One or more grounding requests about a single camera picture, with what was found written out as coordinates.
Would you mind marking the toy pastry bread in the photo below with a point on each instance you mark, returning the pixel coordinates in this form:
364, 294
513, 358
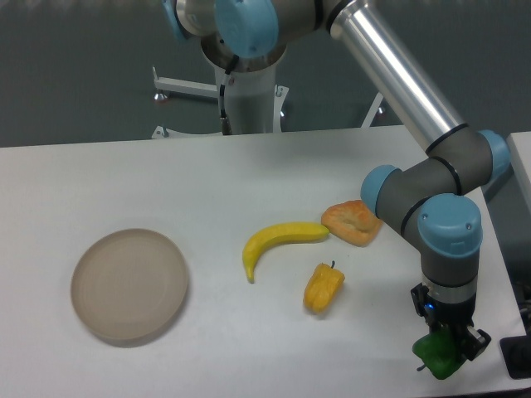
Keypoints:
353, 222

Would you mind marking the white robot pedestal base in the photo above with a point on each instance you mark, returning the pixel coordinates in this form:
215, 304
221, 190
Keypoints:
312, 84

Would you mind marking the yellow toy banana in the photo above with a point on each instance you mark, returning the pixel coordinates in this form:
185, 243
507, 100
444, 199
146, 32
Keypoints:
278, 234

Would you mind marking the white side table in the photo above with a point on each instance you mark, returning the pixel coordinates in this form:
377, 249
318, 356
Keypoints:
519, 152

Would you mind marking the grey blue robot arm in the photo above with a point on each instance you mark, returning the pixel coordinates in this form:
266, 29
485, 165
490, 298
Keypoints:
428, 204

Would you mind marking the yellow toy pepper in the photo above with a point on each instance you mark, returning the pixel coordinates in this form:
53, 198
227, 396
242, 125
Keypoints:
322, 288

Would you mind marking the beige round plate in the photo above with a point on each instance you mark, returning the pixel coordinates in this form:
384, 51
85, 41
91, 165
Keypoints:
129, 287

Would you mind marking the black device at edge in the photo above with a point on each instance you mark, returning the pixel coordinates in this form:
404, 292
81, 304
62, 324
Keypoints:
516, 353

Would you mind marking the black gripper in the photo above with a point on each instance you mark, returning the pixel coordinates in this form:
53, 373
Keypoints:
469, 342

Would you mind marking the green toy pepper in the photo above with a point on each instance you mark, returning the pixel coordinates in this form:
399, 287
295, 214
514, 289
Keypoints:
438, 353

